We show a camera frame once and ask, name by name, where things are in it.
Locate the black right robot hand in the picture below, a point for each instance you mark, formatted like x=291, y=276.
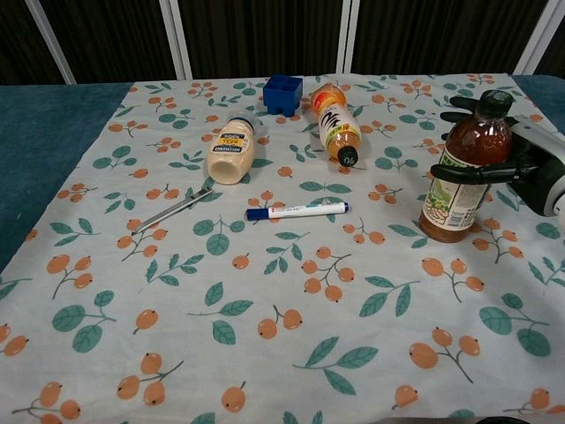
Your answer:
x=532, y=170

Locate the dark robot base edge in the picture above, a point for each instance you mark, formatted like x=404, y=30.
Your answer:
x=441, y=421

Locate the white partition frame post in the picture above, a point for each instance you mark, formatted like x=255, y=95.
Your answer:
x=175, y=40
x=536, y=44
x=347, y=35
x=50, y=40

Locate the orange juice bottle black cap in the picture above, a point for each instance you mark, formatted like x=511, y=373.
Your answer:
x=335, y=123

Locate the mayonnaise jar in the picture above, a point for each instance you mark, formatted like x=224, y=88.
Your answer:
x=231, y=152

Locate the blue and white marker pen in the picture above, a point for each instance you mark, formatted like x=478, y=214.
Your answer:
x=300, y=211

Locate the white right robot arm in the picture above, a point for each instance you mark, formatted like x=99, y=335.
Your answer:
x=559, y=190

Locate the white fruit print tablecloth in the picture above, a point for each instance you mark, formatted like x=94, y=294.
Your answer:
x=282, y=309

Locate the blue plastic compartment block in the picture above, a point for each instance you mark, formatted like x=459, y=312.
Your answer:
x=282, y=95

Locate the brown tea bottle green label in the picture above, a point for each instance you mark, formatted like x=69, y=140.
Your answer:
x=463, y=207

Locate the silver utility knife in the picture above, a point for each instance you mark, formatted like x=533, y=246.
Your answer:
x=170, y=213

